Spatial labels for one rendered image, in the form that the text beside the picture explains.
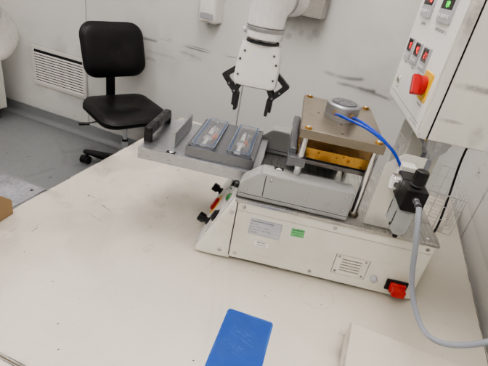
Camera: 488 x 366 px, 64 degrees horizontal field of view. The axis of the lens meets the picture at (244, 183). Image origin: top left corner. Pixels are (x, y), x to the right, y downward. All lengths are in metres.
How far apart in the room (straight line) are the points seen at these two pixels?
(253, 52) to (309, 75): 1.53
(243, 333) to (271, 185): 0.31
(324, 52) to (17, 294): 1.97
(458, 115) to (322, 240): 0.38
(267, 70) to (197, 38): 1.75
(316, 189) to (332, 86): 1.60
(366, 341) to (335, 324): 0.09
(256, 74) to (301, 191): 0.28
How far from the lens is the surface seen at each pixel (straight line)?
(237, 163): 0.92
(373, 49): 2.36
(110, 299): 0.88
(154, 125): 0.99
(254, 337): 0.84
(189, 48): 2.67
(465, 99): 0.83
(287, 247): 0.94
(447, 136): 0.85
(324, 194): 0.87
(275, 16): 0.89
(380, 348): 0.86
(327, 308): 0.94
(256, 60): 0.91
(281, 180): 0.85
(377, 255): 0.96
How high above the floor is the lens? 1.39
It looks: 29 degrees down
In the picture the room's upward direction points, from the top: 11 degrees clockwise
